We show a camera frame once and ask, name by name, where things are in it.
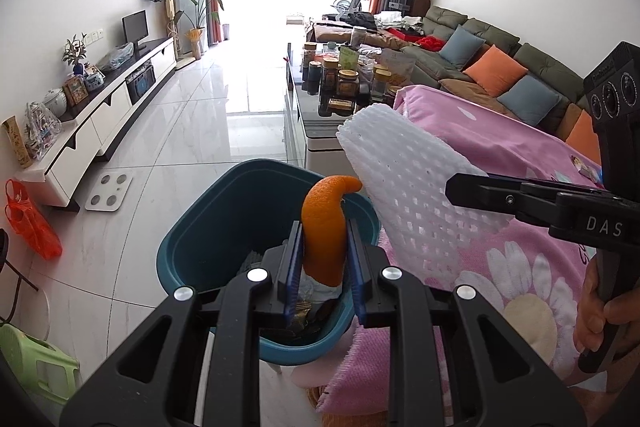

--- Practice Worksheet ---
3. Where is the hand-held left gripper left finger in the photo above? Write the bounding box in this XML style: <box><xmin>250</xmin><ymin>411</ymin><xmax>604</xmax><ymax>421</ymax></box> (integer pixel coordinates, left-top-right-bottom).
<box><xmin>59</xmin><ymin>221</ymin><xmax>307</xmax><ymax>427</ymax></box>

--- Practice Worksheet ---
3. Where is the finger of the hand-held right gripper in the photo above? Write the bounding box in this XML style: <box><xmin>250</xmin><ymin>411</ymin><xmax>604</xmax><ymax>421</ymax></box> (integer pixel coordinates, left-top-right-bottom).
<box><xmin>444</xmin><ymin>173</ymin><xmax>561</xmax><ymax>228</ymax></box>

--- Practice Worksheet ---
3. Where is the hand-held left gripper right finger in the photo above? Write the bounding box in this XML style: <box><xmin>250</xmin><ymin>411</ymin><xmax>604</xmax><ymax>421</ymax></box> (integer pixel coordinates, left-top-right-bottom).
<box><xmin>346</xmin><ymin>218</ymin><xmax>587</xmax><ymax>427</ymax></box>

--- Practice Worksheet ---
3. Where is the white tissue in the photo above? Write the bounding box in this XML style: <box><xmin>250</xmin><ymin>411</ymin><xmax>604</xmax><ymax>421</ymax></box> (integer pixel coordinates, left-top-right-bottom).
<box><xmin>295</xmin><ymin>272</ymin><xmax>343</xmax><ymax>313</ymax></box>

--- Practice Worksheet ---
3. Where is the brown snack packet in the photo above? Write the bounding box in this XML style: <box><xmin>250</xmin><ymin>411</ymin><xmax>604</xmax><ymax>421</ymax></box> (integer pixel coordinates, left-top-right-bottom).
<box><xmin>292</xmin><ymin>299</ymin><xmax>326</xmax><ymax>338</ymax></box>

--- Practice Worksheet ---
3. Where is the orange peel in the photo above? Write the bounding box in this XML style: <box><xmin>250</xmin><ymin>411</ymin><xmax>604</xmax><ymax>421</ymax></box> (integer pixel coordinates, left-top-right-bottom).
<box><xmin>301</xmin><ymin>175</ymin><xmax>363</xmax><ymax>293</ymax></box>

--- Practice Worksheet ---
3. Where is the teal plastic bin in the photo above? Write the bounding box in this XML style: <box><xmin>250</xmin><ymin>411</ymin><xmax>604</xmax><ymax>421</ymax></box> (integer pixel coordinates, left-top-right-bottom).
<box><xmin>156</xmin><ymin>158</ymin><xmax>379</xmax><ymax>366</ymax></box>

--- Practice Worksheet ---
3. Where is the white foam fruit net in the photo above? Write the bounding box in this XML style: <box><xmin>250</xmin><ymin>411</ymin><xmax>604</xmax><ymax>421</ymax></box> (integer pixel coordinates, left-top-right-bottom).
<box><xmin>336</xmin><ymin>103</ymin><xmax>513</xmax><ymax>285</ymax></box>

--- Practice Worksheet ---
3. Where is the person's right forearm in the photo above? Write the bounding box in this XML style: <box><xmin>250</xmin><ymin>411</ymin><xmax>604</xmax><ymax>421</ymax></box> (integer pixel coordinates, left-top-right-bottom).
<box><xmin>575</xmin><ymin>359</ymin><xmax>640</xmax><ymax>427</ymax></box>

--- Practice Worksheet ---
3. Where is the person's right hand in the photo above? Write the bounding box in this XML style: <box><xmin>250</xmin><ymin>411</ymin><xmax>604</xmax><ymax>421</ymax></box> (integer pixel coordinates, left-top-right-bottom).
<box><xmin>572</xmin><ymin>257</ymin><xmax>640</xmax><ymax>358</ymax></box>

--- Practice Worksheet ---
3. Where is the small orange cushion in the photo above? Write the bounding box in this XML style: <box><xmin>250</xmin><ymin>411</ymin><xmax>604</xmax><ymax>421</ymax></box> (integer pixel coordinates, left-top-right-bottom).
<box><xmin>565</xmin><ymin>109</ymin><xmax>602</xmax><ymax>165</ymax></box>

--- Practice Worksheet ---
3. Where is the pink floral blanket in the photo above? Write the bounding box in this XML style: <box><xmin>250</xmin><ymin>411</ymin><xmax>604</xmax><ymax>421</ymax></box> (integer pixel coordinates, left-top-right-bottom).
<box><xmin>315</xmin><ymin>84</ymin><xmax>608</xmax><ymax>415</ymax></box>

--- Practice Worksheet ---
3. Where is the large blue-grey cushion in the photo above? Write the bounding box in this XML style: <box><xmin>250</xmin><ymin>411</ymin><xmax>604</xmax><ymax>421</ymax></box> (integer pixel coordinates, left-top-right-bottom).
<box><xmin>496</xmin><ymin>74</ymin><xmax>562</xmax><ymax>126</ymax></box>

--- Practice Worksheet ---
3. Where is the large orange cushion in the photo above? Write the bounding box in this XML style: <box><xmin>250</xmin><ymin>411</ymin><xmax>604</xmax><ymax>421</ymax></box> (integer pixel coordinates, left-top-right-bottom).
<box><xmin>462</xmin><ymin>44</ymin><xmax>528</xmax><ymax>98</ymax></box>

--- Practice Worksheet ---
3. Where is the black glass coffee table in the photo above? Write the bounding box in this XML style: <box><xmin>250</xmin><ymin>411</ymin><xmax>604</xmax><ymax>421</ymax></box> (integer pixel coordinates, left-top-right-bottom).
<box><xmin>282</xmin><ymin>42</ymin><xmax>401</xmax><ymax>168</ymax></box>

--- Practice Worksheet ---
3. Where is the green sectional sofa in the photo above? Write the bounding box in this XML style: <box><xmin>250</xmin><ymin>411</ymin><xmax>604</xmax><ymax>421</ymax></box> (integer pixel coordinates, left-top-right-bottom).
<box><xmin>305</xmin><ymin>5</ymin><xmax>603</xmax><ymax>168</ymax></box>

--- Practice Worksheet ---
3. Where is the small blue-grey cushion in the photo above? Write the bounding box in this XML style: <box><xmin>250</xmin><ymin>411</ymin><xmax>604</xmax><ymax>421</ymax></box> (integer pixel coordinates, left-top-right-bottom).
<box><xmin>439</xmin><ymin>26</ymin><xmax>487</xmax><ymax>68</ymax></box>

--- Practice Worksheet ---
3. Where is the group of glass jars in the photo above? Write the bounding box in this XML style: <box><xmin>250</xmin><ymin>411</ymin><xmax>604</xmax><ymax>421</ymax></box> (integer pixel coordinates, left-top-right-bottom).
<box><xmin>300</xmin><ymin>42</ymin><xmax>396</xmax><ymax>108</ymax></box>

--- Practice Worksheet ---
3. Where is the white bathroom scale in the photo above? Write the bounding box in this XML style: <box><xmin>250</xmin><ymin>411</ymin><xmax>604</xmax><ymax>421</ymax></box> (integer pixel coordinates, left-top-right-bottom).
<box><xmin>84</xmin><ymin>173</ymin><xmax>135</xmax><ymax>212</ymax></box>

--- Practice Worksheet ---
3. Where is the black glass-front appliance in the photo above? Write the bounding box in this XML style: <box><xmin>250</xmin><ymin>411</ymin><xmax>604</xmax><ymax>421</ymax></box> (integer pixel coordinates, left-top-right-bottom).
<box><xmin>125</xmin><ymin>62</ymin><xmax>153</xmax><ymax>105</ymax></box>

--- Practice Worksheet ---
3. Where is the white tv cabinet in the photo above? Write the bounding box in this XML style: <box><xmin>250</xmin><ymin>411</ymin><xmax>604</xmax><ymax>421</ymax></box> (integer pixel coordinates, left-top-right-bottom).
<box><xmin>15</xmin><ymin>38</ymin><xmax>178</xmax><ymax>212</ymax></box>

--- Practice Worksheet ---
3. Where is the tall potted plant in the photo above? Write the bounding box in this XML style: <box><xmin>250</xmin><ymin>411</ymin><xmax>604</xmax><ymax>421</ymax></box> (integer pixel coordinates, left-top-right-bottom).
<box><xmin>175</xmin><ymin>0</ymin><xmax>224</xmax><ymax>60</ymax></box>

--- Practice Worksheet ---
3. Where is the red plastic bag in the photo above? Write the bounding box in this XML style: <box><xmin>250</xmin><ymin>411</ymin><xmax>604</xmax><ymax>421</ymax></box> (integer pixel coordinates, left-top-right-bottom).
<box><xmin>5</xmin><ymin>179</ymin><xmax>63</xmax><ymax>260</ymax></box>

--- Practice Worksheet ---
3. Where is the green plastic stool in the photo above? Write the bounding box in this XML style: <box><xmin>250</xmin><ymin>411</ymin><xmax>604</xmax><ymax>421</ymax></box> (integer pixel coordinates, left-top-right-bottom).
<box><xmin>0</xmin><ymin>323</ymin><xmax>81</xmax><ymax>405</ymax></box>

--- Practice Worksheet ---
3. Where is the black metal chair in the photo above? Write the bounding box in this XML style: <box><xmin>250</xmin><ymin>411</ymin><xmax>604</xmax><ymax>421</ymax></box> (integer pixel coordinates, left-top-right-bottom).
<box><xmin>0</xmin><ymin>229</ymin><xmax>51</xmax><ymax>340</ymax></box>

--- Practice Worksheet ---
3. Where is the clear plastic bag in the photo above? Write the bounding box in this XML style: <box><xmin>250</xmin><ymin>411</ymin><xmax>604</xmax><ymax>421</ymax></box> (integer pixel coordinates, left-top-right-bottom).
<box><xmin>25</xmin><ymin>102</ymin><xmax>63</xmax><ymax>160</ymax></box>

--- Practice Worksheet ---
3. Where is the white ceramic jar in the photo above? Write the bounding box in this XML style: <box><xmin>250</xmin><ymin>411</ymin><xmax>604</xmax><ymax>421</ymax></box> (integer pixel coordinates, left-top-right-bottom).
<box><xmin>44</xmin><ymin>88</ymin><xmax>68</xmax><ymax>118</ymax></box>

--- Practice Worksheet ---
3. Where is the black monitor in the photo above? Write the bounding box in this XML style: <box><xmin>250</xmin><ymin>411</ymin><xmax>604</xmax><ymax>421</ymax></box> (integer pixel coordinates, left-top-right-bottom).
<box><xmin>122</xmin><ymin>10</ymin><xmax>150</xmax><ymax>45</ymax></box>

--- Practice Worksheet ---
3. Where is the yellow printed box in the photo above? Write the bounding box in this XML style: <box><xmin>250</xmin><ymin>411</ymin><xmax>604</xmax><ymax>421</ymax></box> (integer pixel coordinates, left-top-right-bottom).
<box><xmin>1</xmin><ymin>116</ymin><xmax>33</xmax><ymax>168</ymax></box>

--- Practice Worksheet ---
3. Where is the small plant in blue vase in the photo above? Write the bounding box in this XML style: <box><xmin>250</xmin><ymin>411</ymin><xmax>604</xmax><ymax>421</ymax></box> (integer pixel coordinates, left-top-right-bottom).
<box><xmin>62</xmin><ymin>33</ymin><xmax>88</xmax><ymax>76</ymax></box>

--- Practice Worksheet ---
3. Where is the wooden picture frame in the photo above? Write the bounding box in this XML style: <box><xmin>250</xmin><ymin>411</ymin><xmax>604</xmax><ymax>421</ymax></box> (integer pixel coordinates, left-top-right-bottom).
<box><xmin>62</xmin><ymin>75</ymin><xmax>90</xmax><ymax>106</ymax></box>

